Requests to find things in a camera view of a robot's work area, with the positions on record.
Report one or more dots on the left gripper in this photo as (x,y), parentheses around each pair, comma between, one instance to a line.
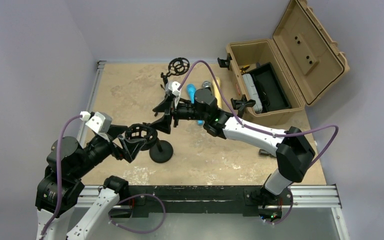
(130,146)

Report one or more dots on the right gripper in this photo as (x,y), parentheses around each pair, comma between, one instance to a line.
(164,124)

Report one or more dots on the blue microphone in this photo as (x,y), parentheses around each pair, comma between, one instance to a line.
(191,89)

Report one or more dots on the black tripod mic stand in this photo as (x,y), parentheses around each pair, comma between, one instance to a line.
(176,67)

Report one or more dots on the black grey microphone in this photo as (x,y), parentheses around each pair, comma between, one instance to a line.
(207,85)

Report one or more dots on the cream microphone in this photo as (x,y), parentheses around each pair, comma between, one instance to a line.
(215,83)

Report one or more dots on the round base mic stand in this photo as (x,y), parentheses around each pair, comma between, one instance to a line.
(241,104)

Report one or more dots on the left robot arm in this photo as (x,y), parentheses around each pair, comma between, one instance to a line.
(58,192)

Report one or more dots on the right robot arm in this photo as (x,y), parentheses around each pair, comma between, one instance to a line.
(291,148)

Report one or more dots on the grey device in case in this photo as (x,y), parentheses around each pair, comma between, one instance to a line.
(252,92)

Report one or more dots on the tan hard case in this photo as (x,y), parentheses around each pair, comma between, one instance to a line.
(300,54)

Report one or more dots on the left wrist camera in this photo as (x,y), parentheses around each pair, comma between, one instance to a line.
(98,122)

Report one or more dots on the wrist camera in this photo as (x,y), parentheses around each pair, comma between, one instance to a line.
(173,88)
(98,122)

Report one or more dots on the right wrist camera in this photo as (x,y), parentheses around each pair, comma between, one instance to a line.
(173,88)

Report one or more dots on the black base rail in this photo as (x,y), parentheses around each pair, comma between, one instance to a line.
(247,200)

